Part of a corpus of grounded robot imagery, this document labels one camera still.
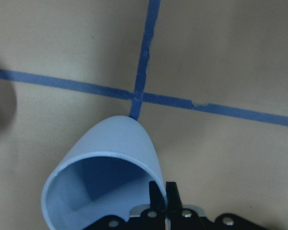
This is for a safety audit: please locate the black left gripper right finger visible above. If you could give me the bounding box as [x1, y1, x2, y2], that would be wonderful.
[166, 182, 182, 216]

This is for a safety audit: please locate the light blue cup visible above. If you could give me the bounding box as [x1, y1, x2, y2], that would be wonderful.
[41, 115, 166, 230]

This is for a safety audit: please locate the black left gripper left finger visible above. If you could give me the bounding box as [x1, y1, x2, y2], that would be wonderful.
[149, 181, 166, 216]

